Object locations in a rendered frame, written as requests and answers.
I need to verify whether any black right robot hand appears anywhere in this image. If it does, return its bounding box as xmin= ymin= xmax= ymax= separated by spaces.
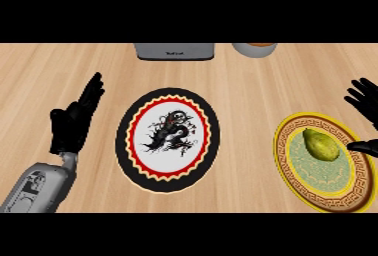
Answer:
xmin=342 ymin=77 xmax=378 ymax=155

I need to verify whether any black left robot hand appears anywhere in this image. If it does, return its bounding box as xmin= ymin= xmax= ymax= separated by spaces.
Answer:
xmin=48 ymin=71 xmax=106 ymax=155

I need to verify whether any green pear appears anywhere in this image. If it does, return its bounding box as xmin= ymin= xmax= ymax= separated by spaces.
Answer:
xmin=301 ymin=128 xmax=341 ymax=163

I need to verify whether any black red dragon plate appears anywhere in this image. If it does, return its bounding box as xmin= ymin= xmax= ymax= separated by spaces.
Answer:
xmin=113 ymin=87 xmax=221 ymax=194

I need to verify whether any yellow green patterned plate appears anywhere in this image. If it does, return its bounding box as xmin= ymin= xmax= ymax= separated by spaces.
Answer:
xmin=273 ymin=111 xmax=378 ymax=214

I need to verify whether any grey appliance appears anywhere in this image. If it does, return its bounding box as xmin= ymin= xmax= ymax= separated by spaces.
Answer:
xmin=132 ymin=42 xmax=217 ymax=62

